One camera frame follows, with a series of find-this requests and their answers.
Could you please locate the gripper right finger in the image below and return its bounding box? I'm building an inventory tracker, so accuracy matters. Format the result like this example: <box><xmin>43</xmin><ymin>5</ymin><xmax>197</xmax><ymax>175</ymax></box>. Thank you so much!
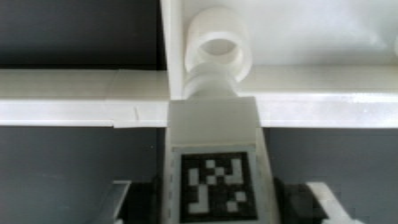
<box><xmin>275</xmin><ymin>180</ymin><xmax>362</xmax><ymax>224</ymax></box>

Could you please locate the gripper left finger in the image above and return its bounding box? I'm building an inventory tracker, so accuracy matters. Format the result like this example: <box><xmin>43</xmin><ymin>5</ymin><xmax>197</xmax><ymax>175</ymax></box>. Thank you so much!
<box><xmin>94</xmin><ymin>180</ymin><xmax>153</xmax><ymax>224</ymax></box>

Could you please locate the white table leg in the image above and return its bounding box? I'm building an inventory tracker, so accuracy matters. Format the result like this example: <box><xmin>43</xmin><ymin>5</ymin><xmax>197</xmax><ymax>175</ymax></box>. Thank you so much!
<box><xmin>160</xmin><ymin>63</ymin><xmax>281</xmax><ymax>224</ymax></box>

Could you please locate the white square table top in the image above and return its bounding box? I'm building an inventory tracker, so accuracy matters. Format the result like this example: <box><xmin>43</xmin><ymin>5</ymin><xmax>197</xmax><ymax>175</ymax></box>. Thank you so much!
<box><xmin>160</xmin><ymin>0</ymin><xmax>398</xmax><ymax>99</ymax></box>

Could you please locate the white front obstacle rail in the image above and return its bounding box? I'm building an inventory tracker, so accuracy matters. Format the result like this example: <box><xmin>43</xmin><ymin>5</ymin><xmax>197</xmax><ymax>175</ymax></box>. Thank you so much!
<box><xmin>0</xmin><ymin>66</ymin><xmax>398</xmax><ymax>128</ymax></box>

